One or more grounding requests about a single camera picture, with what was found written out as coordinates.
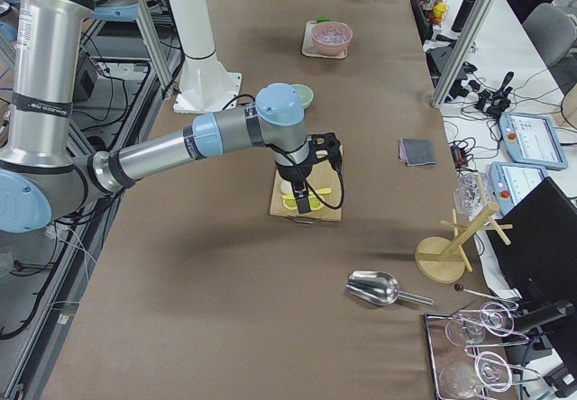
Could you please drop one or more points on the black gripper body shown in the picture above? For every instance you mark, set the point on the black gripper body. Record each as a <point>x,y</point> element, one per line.
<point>293,174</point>

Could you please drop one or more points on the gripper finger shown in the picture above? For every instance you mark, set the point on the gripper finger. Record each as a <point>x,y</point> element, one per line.
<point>299,194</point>
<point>305,203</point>

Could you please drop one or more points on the pink bowl of ice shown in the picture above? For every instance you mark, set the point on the pink bowl of ice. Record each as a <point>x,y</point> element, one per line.
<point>331,38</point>

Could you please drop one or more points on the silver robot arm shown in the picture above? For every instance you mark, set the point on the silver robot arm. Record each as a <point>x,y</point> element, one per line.
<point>41,182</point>

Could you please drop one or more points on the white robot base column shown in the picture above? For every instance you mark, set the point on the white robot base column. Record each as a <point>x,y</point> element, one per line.
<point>204,84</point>

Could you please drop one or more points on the mint green bowl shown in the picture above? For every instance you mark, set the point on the mint green bowl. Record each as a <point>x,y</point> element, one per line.
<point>305,93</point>

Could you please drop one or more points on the metal ice scoop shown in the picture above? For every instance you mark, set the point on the metal ice scoop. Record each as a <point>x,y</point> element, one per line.
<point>381,288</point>

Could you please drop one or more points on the clear plastic ice container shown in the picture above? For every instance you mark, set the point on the clear plastic ice container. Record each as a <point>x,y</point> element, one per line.
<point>467,195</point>

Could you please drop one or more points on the lemon slice near bun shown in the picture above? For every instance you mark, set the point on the lemon slice near bun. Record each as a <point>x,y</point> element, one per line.
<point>290,204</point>

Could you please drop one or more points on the lemon slice stack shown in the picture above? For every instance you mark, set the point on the lemon slice stack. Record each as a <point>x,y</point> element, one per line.
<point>315,204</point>

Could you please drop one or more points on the bamboo cutting board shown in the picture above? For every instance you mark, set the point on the bamboo cutting board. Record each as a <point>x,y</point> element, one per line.
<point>322,175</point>

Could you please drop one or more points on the yellow plastic knife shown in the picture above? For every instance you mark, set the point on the yellow plastic knife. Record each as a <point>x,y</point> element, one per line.
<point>315,194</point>

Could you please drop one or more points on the grey folded cloth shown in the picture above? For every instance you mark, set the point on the grey folded cloth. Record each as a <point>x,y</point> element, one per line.
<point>416,152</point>

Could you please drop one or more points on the cream serving tray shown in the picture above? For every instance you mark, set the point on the cream serving tray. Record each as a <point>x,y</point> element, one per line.
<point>308,47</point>

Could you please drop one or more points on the wooden mug tree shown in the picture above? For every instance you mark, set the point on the wooden mug tree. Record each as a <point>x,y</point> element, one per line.
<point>445,261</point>

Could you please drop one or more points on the blue teach pendant near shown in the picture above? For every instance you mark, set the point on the blue teach pendant near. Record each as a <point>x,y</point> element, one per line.
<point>511,182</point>

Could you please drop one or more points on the blue teach pendant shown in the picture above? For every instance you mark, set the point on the blue teach pendant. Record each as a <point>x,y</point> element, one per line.
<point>511,182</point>
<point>531,139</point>

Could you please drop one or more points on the black water bottle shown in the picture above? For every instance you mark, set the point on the black water bottle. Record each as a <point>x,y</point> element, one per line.
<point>462,15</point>

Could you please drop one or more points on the blue teach pendant far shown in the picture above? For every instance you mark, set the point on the blue teach pendant far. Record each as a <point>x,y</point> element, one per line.
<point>531,139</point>

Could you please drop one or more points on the black monitor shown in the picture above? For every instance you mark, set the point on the black monitor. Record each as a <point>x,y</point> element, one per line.
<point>540,261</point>

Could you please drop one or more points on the grey office chair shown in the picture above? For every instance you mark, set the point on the grey office chair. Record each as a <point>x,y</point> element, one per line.
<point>552,30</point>

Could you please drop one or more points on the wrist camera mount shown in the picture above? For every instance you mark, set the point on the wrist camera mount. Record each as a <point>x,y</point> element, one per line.
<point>325,147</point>

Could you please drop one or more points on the wire glass rack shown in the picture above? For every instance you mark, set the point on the wire glass rack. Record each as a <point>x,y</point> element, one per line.
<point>466,356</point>

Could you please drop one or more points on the aluminium frame post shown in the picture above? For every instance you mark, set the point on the aluminium frame post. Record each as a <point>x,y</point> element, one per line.
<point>471,28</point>

